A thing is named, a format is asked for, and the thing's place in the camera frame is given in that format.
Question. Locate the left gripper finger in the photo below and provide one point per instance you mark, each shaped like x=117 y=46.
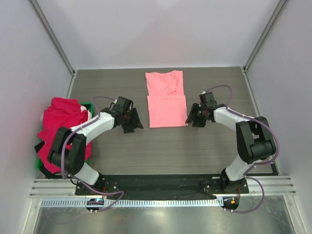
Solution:
x=128 y=129
x=136 y=123

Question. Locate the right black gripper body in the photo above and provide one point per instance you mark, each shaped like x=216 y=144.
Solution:
x=200 y=112

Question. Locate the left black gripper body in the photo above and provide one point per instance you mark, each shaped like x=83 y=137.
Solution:
x=127 y=118

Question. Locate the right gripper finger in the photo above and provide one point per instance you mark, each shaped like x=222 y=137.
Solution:
x=199 y=123
x=192 y=116

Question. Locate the pink t shirt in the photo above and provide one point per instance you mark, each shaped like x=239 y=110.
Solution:
x=166 y=100

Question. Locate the green plastic tray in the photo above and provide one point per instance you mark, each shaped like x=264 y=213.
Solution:
x=87 y=107

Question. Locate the red t shirt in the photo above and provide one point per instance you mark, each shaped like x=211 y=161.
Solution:
x=61 y=122

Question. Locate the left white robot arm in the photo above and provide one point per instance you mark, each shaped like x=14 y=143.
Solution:
x=69 y=145

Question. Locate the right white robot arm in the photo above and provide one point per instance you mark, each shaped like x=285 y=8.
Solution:
x=254 y=140

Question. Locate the black garment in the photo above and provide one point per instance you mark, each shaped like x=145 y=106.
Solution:
x=40 y=166

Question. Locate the right aluminium frame post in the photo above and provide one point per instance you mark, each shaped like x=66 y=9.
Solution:
x=281 y=4

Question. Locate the aluminium frame post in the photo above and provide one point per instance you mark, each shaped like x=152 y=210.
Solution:
x=281 y=4
x=49 y=31

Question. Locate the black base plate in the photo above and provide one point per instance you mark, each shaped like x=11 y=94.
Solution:
x=171 y=187

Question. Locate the slotted cable duct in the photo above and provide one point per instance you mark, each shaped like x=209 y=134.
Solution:
x=101 y=203

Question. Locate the left aluminium frame post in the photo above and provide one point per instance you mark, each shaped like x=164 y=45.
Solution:
x=49 y=31

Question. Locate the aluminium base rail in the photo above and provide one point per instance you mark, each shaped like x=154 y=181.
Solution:
x=44 y=188

